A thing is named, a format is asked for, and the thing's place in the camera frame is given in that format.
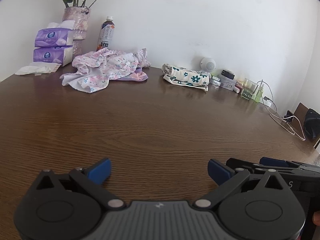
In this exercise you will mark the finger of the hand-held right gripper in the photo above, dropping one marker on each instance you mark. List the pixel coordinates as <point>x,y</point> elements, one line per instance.
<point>272,161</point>
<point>237,163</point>

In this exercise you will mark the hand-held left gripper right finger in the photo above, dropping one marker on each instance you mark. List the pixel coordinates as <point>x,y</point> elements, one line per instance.
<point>220,171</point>

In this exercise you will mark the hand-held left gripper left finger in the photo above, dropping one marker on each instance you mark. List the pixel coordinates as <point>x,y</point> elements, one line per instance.
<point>101,170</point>

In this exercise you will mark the pink floral dress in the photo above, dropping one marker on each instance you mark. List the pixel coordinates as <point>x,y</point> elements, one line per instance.
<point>105,65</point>

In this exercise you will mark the person's right hand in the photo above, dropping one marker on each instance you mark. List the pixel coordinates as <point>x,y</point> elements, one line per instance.
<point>317,218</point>

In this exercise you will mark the black phone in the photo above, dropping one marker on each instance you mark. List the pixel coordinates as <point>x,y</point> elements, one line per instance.
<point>290,116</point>

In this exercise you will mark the black bag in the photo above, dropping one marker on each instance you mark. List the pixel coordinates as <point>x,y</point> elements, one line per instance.
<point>311,125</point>

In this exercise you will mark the wooden chair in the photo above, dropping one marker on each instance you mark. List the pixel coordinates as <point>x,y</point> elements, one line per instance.
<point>298,112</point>

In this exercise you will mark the white charger plug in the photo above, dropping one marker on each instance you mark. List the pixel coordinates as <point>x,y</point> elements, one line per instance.
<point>268,102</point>

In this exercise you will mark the green spray bottle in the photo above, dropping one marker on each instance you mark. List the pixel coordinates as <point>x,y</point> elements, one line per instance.
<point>258,96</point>

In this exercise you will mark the clear drinking glass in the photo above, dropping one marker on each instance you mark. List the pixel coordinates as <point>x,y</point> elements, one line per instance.
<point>248,92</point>

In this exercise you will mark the small pink white tube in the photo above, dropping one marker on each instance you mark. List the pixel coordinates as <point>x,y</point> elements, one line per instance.
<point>237,88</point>

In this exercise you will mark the grey printed tin box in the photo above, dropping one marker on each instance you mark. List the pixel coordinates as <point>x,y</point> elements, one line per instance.
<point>226,82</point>

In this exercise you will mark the small green white box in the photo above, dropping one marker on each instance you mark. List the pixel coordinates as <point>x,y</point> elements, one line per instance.
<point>215,81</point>

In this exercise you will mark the black power adapter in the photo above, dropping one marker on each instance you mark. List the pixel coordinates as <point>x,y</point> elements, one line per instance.
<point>228,74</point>

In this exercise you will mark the folded cream teal-flower garment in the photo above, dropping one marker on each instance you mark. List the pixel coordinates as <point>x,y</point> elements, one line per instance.
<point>185,76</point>

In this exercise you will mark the pastel pink blue purple garment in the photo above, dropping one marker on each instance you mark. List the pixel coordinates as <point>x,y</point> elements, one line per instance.
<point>140,76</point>

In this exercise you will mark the white robot-shaped speaker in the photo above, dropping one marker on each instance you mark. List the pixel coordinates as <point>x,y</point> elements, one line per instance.
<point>208,63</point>

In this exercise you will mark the crumpled white tissue wrapper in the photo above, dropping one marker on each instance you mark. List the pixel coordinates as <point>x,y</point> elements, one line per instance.
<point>32,69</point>

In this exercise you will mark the tea bottle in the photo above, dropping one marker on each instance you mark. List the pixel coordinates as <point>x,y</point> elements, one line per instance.
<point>106,35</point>

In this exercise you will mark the opened purple tissue pack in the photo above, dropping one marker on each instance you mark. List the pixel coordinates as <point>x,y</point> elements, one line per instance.
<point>50,37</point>

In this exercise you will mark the pink mottled vase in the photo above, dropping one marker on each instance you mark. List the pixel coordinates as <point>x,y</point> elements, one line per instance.
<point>80,22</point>

